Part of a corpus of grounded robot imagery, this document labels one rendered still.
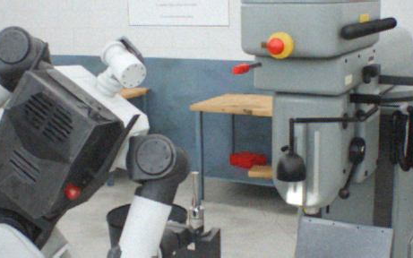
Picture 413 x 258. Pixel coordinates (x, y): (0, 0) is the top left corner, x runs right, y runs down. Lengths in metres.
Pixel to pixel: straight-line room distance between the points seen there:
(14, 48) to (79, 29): 6.01
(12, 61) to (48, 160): 0.27
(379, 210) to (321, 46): 0.82
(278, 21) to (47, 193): 0.66
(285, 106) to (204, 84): 5.02
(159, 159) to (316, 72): 0.47
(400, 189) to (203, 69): 4.70
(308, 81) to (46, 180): 0.68
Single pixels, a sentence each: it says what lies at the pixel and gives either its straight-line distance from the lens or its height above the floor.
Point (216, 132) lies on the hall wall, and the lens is 6.77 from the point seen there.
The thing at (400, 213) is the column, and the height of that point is 1.17.
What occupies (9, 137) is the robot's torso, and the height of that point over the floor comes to 1.59.
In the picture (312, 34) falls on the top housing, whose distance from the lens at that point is 1.56.
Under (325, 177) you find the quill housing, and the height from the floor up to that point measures 1.41.
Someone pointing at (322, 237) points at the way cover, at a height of 1.07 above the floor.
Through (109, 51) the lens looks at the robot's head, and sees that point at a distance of 1.56.
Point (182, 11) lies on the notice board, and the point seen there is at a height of 1.68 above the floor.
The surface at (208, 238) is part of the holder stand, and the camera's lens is 2.03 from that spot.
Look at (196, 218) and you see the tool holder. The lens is 2.05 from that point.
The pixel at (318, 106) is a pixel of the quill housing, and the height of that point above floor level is 1.60.
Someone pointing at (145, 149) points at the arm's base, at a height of 1.56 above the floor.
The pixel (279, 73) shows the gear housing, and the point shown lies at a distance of 1.70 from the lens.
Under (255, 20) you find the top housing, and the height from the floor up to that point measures 1.82.
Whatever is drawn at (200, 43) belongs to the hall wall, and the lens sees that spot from 6.73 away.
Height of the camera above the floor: 1.89
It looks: 12 degrees down
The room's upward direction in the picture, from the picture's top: 1 degrees counter-clockwise
